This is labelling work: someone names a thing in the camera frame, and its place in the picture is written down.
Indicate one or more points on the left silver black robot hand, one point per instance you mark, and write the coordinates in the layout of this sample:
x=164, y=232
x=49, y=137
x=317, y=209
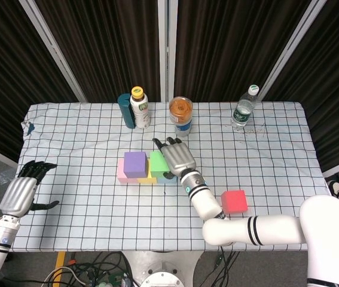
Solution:
x=16, y=195

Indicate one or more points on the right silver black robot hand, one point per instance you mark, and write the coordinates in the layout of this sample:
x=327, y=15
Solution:
x=179, y=158

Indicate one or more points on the green foam cube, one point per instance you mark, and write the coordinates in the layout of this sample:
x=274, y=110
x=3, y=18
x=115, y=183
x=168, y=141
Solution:
x=157, y=164

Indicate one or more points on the yellow foam cube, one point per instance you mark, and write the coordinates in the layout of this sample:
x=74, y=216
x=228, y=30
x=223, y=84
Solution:
x=146, y=180

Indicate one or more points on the purple foam cube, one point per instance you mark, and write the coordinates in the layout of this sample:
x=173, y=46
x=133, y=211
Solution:
x=135, y=164

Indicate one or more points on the pink foam cube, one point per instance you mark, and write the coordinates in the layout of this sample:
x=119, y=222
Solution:
x=120, y=172

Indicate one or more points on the red foam cube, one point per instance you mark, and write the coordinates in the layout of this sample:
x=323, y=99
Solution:
x=234, y=202

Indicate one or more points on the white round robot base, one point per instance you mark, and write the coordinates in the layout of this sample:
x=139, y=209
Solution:
x=160, y=269

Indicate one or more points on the crumpled clear plastic bag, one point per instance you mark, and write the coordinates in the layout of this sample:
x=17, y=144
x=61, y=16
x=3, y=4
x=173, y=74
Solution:
x=6, y=177

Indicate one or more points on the light blue foam cube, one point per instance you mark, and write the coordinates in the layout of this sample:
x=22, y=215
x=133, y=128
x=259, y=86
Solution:
x=169, y=180

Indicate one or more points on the clear jar of rubber bands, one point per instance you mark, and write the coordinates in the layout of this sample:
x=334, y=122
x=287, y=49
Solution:
x=181, y=109

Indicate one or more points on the white drink bottle yellow cap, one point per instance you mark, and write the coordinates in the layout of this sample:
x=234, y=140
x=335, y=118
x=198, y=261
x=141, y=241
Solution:
x=141, y=112

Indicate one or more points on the teal cylinder container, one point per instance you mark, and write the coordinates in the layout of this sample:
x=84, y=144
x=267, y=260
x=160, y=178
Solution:
x=125, y=112

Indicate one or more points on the clear water bottle green label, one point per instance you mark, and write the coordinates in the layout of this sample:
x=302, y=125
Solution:
x=242, y=112

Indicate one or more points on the yellow floor tape strip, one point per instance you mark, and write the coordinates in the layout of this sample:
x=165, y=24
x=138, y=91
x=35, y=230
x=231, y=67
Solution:
x=60, y=261

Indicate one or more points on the white black checked tablecloth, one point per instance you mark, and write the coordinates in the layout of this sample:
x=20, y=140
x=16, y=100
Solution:
x=112, y=221

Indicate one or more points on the dark pleated curtain panel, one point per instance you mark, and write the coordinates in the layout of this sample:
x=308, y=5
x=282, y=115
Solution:
x=4, y=74
x=109, y=45
x=336, y=89
x=226, y=45

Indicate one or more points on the white partition post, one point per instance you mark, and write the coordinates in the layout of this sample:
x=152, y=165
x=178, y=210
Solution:
x=166, y=45
x=291, y=51
x=52, y=51

